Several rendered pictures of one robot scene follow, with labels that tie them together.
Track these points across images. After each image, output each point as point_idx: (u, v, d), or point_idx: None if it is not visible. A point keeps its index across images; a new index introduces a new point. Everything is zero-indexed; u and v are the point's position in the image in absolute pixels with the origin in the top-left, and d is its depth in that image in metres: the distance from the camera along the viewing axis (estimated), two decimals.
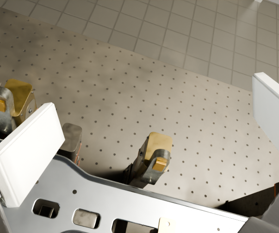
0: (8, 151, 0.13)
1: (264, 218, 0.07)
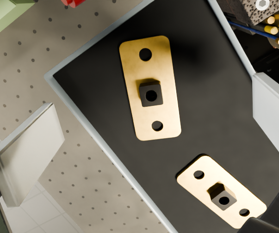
0: (8, 151, 0.13)
1: (264, 218, 0.07)
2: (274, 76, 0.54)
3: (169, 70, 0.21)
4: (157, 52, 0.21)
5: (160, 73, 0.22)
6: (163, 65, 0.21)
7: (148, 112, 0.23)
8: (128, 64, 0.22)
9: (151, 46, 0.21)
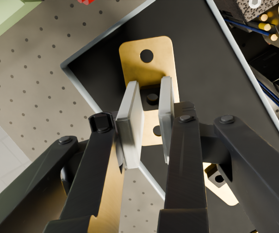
0: (131, 116, 0.15)
1: (166, 208, 0.08)
2: (270, 72, 0.57)
3: (171, 72, 0.20)
4: (158, 53, 0.20)
5: (162, 76, 0.21)
6: (165, 67, 0.20)
7: (149, 116, 0.22)
8: (129, 66, 0.20)
9: (152, 47, 0.20)
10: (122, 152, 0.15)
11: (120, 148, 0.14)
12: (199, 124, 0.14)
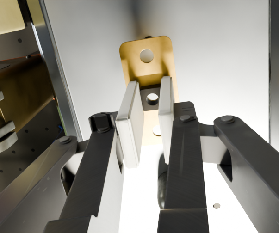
0: (131, 116, 0.15)
1: (166, 208, 0.08)
2: None
3: (171, 72, 0.20)
4: (158, 53, 0.20)
5: (162, 76, 0.21)
6: (165, 67, 0.20)
7: (149, 116, 0.22)
8: (129, 66, 0.20)
9: (152, 47, 0.20)
10: (122, 152, 0.15)
11: (120, 148, 0.14)
12: (199, 124, 0.14)
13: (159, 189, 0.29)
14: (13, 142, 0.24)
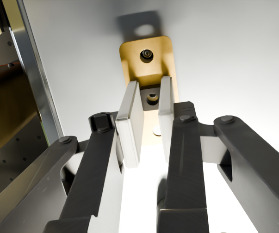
0: (131, 116, 0.15)
1: (166, 208, 0.08)
2: None
3: (171, 72, 0.20)
4: (158, 53, 0.20)
5: (162, 76, 0.21)
6: (165, 67, 0.20)
7: (149, 116, 0.22)
8: (129, 66, 0.20)
9: (152, 47, 0.20)
10: (122, 152, 0.15)
11: (120, 148, 0.14)
12: (199, 124, 0.14)
13: (158, 219, 0.25)
14: None
